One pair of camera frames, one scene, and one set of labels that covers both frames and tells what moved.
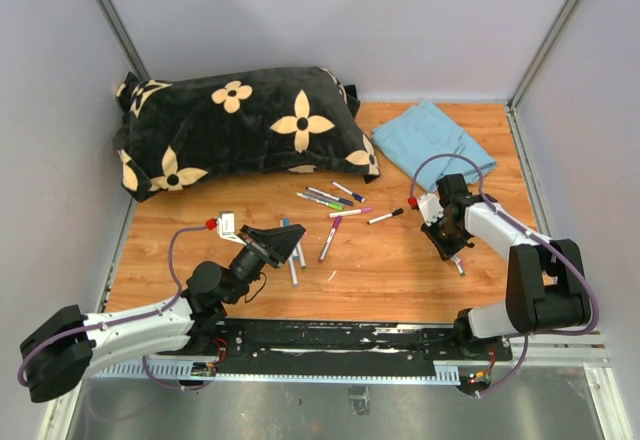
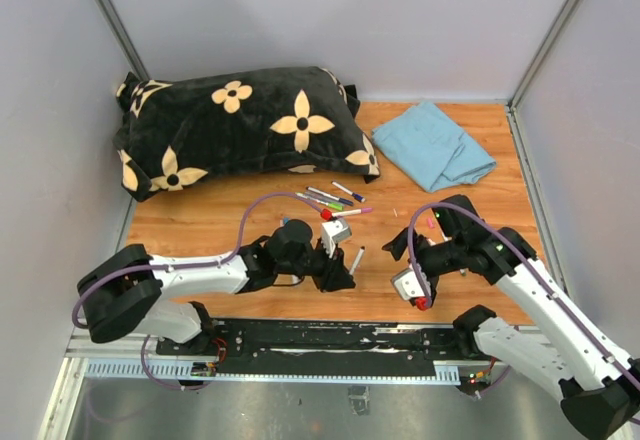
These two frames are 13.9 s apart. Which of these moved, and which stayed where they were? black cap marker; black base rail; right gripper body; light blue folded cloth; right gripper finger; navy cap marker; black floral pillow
Moved: right gripper body; right gripper finger; black cap marker
Stayed: light blue folded cloth; navy cap marker; black base rail; black floral pillow
